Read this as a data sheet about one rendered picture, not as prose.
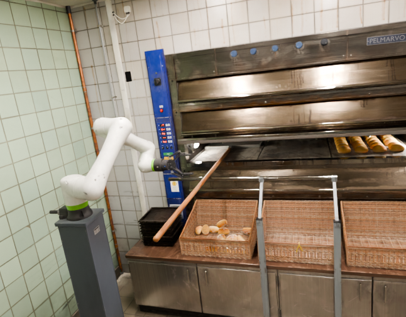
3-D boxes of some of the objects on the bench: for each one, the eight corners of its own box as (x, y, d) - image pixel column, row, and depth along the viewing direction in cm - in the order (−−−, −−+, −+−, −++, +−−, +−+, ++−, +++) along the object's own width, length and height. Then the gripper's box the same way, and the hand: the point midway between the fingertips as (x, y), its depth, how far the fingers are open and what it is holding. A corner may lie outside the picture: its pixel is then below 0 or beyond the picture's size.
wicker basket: (265, 229, 281) (263, 199, 274) (336, 231, 263) (335, 199, 256) (257, 261, 236) (254, 226, 229) (342, 266, 219) (341, 229, 212)
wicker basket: (199, 226, 300) (195, 198, 293) (261, 229, 282) (259, 199, 275) (180, 255, 255) (175, 223, 248) (252, 260, 237) (249, 226, 230)
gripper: (163, 146, 233) (191, 145, 226) (168, 179, 239) (195, 179, 232) (158, 149, 226) (187, 148, 219) (163, 183, 232) (192, 183, 225)
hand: (190, 164), depth 226 cm, fingers open, 13 cm apart
